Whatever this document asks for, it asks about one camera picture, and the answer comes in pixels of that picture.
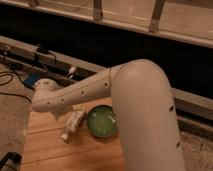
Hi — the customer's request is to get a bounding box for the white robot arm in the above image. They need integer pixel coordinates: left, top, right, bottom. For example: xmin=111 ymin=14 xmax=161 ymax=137
xmin=32 ymin=59 xmax=186 ymax=171

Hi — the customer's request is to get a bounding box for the green ceramic bowl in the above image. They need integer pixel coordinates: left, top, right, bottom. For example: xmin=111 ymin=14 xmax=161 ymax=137
xmin=86 ymin=105 xmax=118 ymax=138

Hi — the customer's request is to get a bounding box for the white plastic bottle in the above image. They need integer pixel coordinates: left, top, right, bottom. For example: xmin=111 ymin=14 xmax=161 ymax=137
xmin=61 ymin=110 xmax=86 ymax=141

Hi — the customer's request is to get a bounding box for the white plug connector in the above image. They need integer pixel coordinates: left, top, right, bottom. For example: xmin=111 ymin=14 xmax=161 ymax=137
xmin=66 ymin=66 xmax=77 ymax=79

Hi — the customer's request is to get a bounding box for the black power adapter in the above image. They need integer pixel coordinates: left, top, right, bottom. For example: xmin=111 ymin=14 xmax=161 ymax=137
xmin=36 ymin=47 xmax=50 ymax=55

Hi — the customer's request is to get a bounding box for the blue device on floor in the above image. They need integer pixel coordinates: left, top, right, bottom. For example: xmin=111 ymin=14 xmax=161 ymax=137
xmin=23 ymin=74 xmax=40 ymax=88

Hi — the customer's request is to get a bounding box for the wooden cutting board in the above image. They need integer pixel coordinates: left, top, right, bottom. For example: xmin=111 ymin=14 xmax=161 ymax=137
xmin=19 ymin=96 xmax=127 ymax=171

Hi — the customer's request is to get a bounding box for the black clamp at corner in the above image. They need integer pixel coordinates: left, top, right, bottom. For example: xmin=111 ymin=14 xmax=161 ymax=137
xmin=0 ymin=152 xmax=22 ymax=170

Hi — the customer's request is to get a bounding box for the grey metal rail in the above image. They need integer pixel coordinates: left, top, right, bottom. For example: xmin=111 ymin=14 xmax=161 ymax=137
xmin=0 ymin=35 xmax=213 ymax=122

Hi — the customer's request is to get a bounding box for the black cable on floor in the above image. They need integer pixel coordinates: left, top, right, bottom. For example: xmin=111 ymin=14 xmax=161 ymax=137
xmin=0 ymin=71 xmax=33 ymax=104

